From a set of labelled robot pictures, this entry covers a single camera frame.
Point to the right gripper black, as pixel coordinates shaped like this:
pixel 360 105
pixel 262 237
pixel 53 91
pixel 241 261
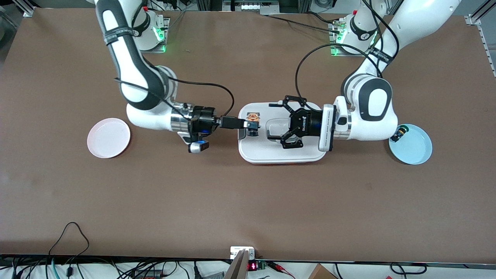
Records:
pixel 203 119

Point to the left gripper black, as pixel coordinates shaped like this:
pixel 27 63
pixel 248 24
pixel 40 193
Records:
pixel 307 124

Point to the small black yellow object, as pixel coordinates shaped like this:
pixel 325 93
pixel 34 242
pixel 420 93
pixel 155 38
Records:
pixel 254 116

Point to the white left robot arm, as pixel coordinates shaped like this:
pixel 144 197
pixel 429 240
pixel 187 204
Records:
pixel 410 19

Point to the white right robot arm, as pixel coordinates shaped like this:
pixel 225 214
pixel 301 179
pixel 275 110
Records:
pixel 116 46

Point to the white lidded lunch box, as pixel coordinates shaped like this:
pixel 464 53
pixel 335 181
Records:
pixel 271 153

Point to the grey power strip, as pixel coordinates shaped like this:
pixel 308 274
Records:
pixel 252 6

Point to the pink round plate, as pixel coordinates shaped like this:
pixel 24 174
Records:
pixel 108 138

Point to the light blue round plate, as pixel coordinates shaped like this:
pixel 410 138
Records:
pixel 414 151

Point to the small white box device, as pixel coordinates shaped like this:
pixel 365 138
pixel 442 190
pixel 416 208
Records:
pixel 236 251

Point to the red clip leads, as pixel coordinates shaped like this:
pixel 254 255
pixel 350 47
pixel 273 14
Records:
pixel 277 266

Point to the red LED display module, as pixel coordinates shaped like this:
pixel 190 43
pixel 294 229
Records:
pixel 252 266

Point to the grey metal bar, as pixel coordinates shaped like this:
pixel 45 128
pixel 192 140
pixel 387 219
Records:
pixel 238 269

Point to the black power plug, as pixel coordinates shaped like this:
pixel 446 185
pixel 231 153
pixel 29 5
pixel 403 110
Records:
pixel 197 271

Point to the brown cardboard piece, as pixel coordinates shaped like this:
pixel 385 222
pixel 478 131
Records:
pixel 321 273

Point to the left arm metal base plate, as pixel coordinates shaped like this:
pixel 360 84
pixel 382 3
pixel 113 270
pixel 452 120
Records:
pixel 332 38

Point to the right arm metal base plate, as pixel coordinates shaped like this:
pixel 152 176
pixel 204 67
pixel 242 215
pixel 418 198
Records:
pixel 166 42

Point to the aluminium frame profile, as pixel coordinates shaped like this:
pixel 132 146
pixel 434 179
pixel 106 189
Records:
pixel 474 19
pixel 25 8

